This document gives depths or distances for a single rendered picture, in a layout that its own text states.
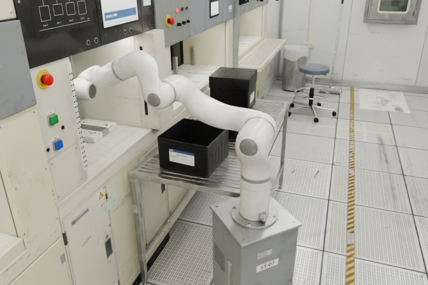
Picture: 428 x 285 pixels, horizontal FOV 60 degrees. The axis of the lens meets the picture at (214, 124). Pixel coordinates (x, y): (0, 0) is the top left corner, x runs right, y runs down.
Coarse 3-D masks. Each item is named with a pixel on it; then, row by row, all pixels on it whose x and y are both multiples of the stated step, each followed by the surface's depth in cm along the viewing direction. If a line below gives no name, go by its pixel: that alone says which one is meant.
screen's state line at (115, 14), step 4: (128, 8) 169; (132, 8) 173; (108, 12) 156; (112, 12) 158; (116, 12) 161; (120, 12) 164; (124, 12) 167; (128, 12) 170; (132, 12) 173; (104, 16) 154; (108, 16) 156; (112, 16) 159; (116, 16) 161; (120, 16) 164; (124, 16) 167
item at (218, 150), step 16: (176, 128) 199; (192, 128) 204; (208, 128) 200; (160, 144) 182; (176, 144) 178; (192, 144) 174; (208, 144) 204; (224, 144) 192; (160, 160) 186; (176, 160) 182; (192, 160) 178; (208, 160) 176; (208, 176) 179
